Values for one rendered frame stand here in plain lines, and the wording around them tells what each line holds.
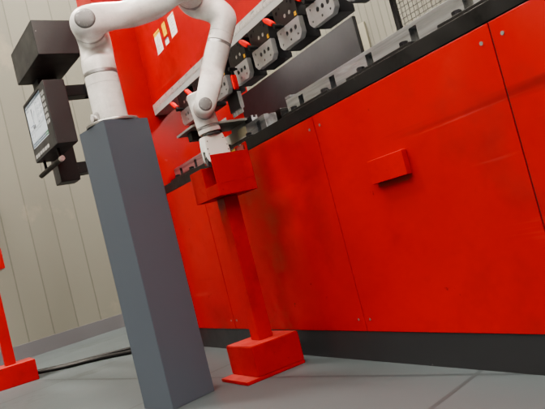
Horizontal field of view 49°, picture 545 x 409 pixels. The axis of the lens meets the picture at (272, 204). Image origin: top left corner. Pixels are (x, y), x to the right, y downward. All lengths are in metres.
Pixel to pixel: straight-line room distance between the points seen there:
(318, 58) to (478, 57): 1.60
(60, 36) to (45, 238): 2.33
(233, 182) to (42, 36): 1.82
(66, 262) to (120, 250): 3.47
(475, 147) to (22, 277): 4.43
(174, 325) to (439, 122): 1.11
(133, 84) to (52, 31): 0.53
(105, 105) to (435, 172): 1.17
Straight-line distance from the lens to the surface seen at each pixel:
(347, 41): 2.86
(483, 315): 1.65
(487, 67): 1.51
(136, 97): 3.51
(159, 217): 2.14
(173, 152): 3.49
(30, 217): 5.55
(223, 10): 2.33
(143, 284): 2.07
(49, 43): 3.66
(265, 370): 2.18
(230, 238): 2.24
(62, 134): 3.47
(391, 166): 1.73
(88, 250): 5.71
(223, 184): 2.15
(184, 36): 3.05
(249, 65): 2.54
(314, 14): 2.15
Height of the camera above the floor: 0.48
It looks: 3 degrees up
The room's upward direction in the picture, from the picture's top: 14 degrees counter-clockwise
